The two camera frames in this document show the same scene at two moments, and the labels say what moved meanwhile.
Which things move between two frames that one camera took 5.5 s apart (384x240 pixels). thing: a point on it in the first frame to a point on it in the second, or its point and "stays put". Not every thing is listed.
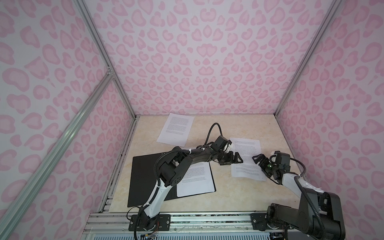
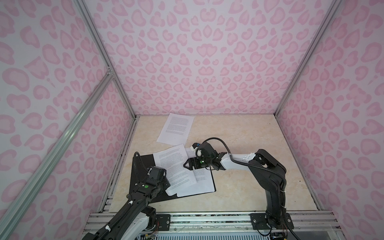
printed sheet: x=247 y=148 to x=172 y=160
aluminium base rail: x=106 y=222 stays put
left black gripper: x=230 y=160 to x=166 y=182
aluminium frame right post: x=325 y=23 stays put
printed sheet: x=176 y=129 stays put
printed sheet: x=197 y=180 stays put
